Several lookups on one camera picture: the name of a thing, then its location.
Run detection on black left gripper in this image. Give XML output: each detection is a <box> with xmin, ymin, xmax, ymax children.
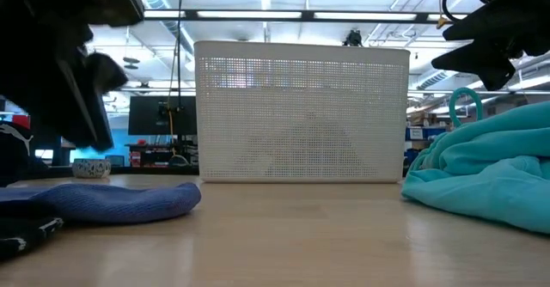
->
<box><xmin>0</xmin><ymin>0</ymin><xmax>145</xmax><ymax>153</ymax></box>

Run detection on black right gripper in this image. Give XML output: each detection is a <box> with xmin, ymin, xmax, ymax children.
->
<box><xmin>431</xmin><ymin>0</ymin><xmax>550</xmax><ymax>92</ymax></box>

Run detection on black garment with white logo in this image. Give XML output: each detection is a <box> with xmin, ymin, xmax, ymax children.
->
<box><xmin>0</xmin><ymin>121</ymin><xmax>49</xmax><ymax>188</ymax></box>

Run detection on blue knit garment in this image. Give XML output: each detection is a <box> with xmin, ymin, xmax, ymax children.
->
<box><xmin>0</xmin><ymin>181</ymin><xmax>202</xmax><ymax>225</ymax></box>

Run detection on teal garment with loop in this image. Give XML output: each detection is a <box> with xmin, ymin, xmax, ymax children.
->
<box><xmin>401</xmin><ymin>86</ymin><xmax>550</xmax><ymax>235</ymax></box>

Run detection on black garment with white stripes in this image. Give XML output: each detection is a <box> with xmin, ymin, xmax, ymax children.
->
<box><xmin>0</xmin><ymin>216</ymin><xmax>64</xmax><ymax>262</ymax></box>

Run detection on yellow hanging tag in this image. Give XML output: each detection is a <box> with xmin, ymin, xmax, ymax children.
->
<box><xmin>435</xmin><ymin>0</ymin><xmax>449</xmax><ymax>30</ymax></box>

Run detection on black monitor screen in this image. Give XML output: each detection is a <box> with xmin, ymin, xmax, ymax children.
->
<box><xmin>127</xmin><ymin>95</ymin><xmax>198</xmax><ymax>137</ymax></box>

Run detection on speckled ceramic bowl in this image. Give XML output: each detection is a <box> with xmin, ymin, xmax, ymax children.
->
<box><xmin>71</xmin><ymin>158</ymin><xmax>112</xmax><ymax>180</ymax></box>

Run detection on red box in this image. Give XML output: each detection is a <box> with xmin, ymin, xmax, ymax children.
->
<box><xmin>11</xmin><ymin>113</ymin><xmax>32</xmax><ymax>130</ymax></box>

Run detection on black shelf with clutter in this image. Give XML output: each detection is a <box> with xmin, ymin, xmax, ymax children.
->
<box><xmin>124</xmin><ymin>140</ymin><xmax>199</xmax><ymax>168</ymax></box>

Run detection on blue storage bins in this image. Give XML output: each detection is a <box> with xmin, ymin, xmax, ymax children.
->
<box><xmin>404</xmin><ymin>125</ymin><xmax>448</xmax><ymax>141</ymax></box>

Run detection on white perforated plastic laundry basket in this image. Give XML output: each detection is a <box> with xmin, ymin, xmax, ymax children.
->
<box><xmin>193</xmin><ymin>40</ymin><xmax>411</xmax><ymax>184</ymax></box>

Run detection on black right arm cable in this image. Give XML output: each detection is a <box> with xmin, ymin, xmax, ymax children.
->
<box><xmin>442</xmin><ymin>0</ymin><xmax>464</xmax><ymax>23</ymax></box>

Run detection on yellow cable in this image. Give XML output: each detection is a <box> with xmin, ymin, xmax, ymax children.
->
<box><xmin>168</xmin><ymin>108</ymin><xmax>191</xmax><ymax>167</ymax></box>

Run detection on thin black hanging cable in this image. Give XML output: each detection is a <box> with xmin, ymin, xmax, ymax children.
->
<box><xmin>166</xmin><ymin>0</ymin><xmax>188</xmax><ymax>107</ymax></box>

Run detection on black overhead camera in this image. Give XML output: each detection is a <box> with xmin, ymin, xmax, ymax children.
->
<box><xmin>342</xmin><ymin>28</ymin><xmax>366</xmax><ymax>50</ymax></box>

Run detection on black overhead frame bar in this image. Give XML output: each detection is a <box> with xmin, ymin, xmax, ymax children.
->
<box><xmin>143</xmin><ymin>8</ymin><xmax>470</xmax><ymax>25</ymax></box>

